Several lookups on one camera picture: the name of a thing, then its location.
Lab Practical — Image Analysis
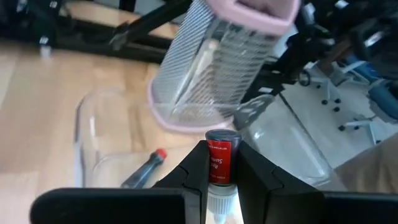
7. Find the pink mesh basket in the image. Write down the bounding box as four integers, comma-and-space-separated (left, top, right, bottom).
147, 0, 302, 134

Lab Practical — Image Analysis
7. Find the red label dropper bottle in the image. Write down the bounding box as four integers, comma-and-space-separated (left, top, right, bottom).
205, 129, 243, 224

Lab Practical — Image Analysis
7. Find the blue seat office chair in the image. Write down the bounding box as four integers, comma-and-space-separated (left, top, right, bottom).
338, 54, 398, 147

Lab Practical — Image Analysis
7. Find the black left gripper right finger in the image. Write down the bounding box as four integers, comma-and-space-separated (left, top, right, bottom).
237, 141, 398, 224

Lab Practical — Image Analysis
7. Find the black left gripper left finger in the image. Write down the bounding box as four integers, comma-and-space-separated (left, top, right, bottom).
29, 139, 210, 224

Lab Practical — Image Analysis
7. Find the person's leg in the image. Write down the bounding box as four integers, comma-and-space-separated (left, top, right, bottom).
334, 133, 398, 194

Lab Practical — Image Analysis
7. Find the black marker with red cap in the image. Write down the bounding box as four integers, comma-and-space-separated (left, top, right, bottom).
120, 148, 169, 189

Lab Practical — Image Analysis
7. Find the clear plastic bin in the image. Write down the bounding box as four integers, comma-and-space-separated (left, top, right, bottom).
73, 88, 346, 191

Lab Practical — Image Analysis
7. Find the white base office chair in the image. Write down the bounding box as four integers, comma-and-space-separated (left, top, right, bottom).
306, 57, 368, 113

